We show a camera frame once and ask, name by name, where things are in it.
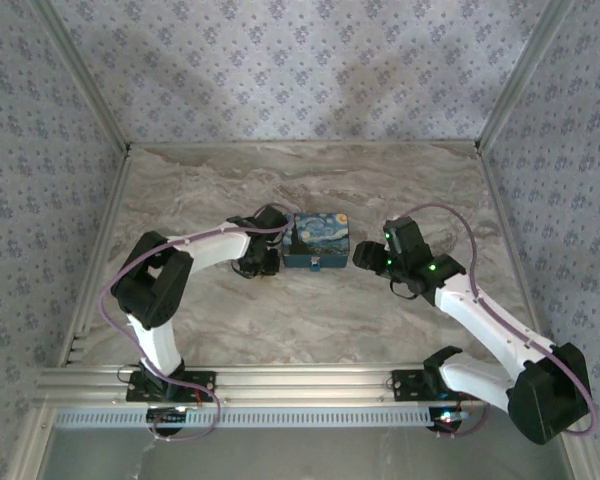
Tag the starry night painted tin box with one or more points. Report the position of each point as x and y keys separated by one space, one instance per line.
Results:
x=320 y=235

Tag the small blue padlock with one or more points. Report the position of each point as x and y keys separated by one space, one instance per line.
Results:
x=315 y=265

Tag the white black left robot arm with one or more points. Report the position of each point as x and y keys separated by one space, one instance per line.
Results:
x=157 y=345

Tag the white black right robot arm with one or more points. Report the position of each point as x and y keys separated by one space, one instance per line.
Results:
x=480 y=325

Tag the black controller board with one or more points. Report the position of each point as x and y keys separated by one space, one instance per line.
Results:
x=167 y=416
x=447 y=419

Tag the aluminium table side rail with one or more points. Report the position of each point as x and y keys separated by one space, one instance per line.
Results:
x=102 y=235
x=505 y=220

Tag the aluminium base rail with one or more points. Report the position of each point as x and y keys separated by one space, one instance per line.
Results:
x=305 y=385

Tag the aluminium corner post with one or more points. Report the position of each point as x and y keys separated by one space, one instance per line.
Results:
x=87 y=85
x=522 y=80

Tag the aluminium frame leg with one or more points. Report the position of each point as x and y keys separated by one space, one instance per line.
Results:
x=577 y=465
x=30 y=445

